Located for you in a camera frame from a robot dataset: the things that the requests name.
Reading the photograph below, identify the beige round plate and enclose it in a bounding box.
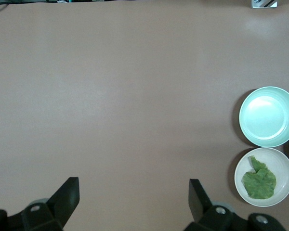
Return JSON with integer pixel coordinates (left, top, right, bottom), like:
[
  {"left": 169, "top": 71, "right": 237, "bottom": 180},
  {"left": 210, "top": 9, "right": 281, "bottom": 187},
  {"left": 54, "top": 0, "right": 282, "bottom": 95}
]
[{"left": 234, "top": 147, "right": 289, "bottom": 208}]

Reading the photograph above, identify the pale green round plate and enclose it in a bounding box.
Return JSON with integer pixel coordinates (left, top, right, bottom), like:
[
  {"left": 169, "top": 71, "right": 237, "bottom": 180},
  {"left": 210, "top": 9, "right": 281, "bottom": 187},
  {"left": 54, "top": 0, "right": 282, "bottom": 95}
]
[{"left": 238, "top": 86, "right": 289, "bottom": 148}]

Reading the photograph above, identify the silver table edge bracket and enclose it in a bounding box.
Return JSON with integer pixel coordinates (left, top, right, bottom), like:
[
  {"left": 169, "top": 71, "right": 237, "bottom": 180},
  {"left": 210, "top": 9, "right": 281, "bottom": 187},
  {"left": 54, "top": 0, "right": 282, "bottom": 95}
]
[{"left": 251, "top": 0, "right": 278, "bottom": 10}]

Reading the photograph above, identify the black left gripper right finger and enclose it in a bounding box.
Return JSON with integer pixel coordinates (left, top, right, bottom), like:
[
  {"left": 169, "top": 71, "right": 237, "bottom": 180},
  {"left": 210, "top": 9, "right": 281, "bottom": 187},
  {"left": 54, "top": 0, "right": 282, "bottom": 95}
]
[{"left": 184, "top": 179, "right": 289, "bottom": 231}]

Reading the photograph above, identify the green lettuce leaf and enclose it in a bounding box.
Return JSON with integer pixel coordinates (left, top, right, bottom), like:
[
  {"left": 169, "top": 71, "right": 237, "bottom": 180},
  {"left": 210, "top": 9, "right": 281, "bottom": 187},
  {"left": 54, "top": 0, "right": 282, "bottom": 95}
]
[{"left": 242, "top": 155, "right": 277, "bottom": 200}]

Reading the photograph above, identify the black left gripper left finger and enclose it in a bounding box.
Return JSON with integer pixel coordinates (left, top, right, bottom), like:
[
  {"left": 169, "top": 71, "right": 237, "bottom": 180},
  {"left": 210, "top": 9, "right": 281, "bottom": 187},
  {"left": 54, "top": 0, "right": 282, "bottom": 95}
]
[{"left": 0, "top": 177, "right": 80, "bottom": 231}]

